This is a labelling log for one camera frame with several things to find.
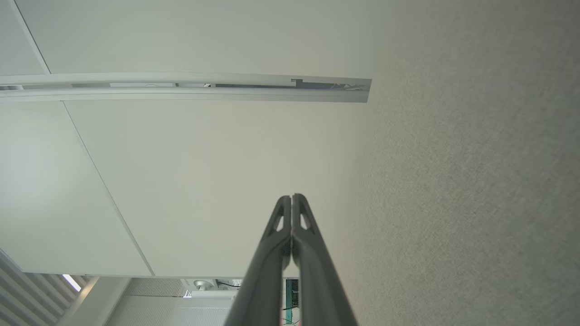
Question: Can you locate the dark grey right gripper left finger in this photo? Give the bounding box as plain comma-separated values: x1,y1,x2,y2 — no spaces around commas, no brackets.
225,195,291,326

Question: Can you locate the grey metal partition post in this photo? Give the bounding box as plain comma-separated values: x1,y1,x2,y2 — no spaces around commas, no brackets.
0,72,372,103

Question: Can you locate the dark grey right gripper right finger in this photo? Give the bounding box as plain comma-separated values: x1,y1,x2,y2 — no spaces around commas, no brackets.
292,194,358,326

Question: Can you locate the white ceiling device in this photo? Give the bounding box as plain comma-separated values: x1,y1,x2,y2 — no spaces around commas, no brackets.
184,278,243,300

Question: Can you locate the green circuit board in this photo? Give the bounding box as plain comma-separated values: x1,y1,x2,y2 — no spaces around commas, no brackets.
285,278,300,309

